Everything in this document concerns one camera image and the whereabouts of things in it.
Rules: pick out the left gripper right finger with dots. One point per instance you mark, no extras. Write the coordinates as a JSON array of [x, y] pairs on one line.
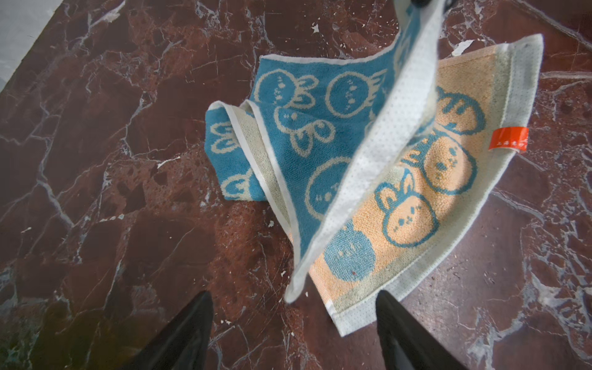
[[405, 343]]

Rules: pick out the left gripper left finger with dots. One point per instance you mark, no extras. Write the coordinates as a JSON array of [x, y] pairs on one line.
[[183, 343]]

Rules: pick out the teal patterned towel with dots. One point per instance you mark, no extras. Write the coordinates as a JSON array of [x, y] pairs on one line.
[[376, 167]]

